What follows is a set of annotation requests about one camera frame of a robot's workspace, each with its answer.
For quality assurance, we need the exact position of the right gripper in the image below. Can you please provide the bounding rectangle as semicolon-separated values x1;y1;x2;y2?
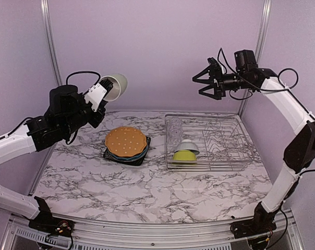
193;64;253;99

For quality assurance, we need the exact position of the orange polka dot plate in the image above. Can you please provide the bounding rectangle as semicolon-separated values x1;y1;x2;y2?
105;127;148;158

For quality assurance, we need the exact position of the black floral square plate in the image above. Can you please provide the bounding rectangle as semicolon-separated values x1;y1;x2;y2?
103;136;151;167

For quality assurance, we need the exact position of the pale green mug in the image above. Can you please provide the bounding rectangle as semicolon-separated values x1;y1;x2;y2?
100;73;128;102

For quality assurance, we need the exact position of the blue polka dot plate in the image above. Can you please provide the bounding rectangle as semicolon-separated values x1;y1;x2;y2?
104;146;149;161

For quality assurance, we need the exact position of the clear glass blue flower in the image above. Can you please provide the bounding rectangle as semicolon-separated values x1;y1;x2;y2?
167;128;183;146

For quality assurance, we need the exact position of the white patterned bowl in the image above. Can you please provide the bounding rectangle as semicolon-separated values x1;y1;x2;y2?
174;139;200;155

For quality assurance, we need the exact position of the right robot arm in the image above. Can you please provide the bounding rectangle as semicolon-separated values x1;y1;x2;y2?
192;50;315;233

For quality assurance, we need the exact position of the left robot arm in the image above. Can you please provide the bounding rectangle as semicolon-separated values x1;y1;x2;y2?
0;83;113;232

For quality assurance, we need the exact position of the lime green bowl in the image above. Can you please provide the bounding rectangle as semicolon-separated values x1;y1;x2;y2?
172;149;197;165

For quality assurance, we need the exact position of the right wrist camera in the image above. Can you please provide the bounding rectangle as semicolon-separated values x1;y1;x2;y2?
208;57;227;76

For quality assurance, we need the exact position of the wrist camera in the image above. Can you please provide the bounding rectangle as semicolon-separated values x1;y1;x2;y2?
84;78;114;112
208;57;227;76

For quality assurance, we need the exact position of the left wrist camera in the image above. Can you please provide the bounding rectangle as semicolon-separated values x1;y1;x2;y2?
84;78;114;112

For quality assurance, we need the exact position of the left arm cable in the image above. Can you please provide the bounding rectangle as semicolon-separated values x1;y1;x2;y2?
65;71;101;145

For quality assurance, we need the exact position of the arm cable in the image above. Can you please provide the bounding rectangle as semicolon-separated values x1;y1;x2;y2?
65;71;101;145
216;47;299;101

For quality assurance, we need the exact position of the metal wire dish rack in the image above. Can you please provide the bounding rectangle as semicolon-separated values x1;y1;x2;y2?
165;114;255;171

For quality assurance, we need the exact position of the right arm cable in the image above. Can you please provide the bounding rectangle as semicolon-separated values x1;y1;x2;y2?
216;47;299;101

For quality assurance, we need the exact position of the right aluminium frame post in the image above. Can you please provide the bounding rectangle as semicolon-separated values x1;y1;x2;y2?
238;0;272;117

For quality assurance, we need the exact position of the aluminium frame post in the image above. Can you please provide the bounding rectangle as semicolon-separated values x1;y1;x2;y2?
40;0;63;86
238;0;272;117

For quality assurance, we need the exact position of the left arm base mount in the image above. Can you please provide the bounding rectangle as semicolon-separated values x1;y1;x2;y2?
29;216;74;237

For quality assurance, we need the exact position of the left aluminium frame post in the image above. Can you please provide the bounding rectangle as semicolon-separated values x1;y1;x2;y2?
40;0;63;86

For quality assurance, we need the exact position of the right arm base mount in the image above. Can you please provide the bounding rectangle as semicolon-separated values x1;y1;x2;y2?
230;219;277;239

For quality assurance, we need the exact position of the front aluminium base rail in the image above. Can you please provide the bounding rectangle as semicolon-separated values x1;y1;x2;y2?
0;209;305;249

